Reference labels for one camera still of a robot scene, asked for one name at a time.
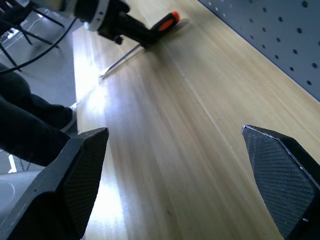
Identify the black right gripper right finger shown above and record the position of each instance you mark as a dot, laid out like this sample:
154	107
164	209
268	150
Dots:
285	182

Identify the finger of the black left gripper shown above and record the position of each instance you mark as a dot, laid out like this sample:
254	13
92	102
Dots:
140	32

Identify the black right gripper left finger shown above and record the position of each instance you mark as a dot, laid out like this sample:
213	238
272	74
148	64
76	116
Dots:
57	190

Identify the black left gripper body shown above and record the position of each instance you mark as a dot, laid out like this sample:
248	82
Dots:
113	20

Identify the orange black screwdriver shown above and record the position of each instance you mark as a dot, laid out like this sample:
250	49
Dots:
166	23

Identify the grey pegboard panel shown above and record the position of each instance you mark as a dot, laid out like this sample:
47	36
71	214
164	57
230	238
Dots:
275	25

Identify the person in black trousers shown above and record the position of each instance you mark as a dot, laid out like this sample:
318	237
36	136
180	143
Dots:
25	120

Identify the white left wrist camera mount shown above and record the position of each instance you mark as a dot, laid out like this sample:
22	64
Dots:
93	27

